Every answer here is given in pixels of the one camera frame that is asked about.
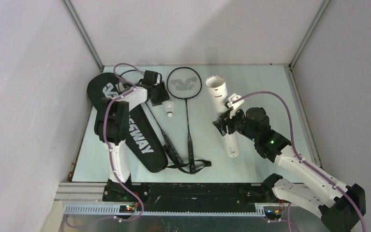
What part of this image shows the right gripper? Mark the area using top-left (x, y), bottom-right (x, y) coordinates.
top-left (212, 105), bottom-right (258, 142)

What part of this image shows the shuttlecock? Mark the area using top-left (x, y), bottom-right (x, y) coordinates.
top-left (164, 100), bottom-right (174, 117)
top-left (205, 75), bottom-right (225, 88)

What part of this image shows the white shuttlecock tube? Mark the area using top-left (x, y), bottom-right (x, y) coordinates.
top-left (207, 83), bottom-right (240, 158)

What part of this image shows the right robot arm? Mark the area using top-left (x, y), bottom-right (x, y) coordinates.
top-left (212, 107), bottom-right (366, 232)

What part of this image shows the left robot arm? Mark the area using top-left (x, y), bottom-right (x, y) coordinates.
top-left (87, 70), bottom-right (169, 201)

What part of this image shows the right badminton racket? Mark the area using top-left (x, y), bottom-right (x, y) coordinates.
top-left (167, 67), bottom-right (202, 174)

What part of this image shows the badminton racket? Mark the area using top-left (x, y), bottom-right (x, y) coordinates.
top-left (119, 69), bottom-right (186, 167)
top-left (167, 67), bottom-right (202, 174)

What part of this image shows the left badminton racket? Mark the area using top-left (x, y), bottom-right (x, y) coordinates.
top-left (119, 69), bottom-right (186, 167)

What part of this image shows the black racket bag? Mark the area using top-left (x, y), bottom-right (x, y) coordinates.
top-left (87, 72), bottom-right (168, 173)

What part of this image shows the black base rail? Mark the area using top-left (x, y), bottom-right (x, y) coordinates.
top-left (102, 180), bottom-right (281, 214)

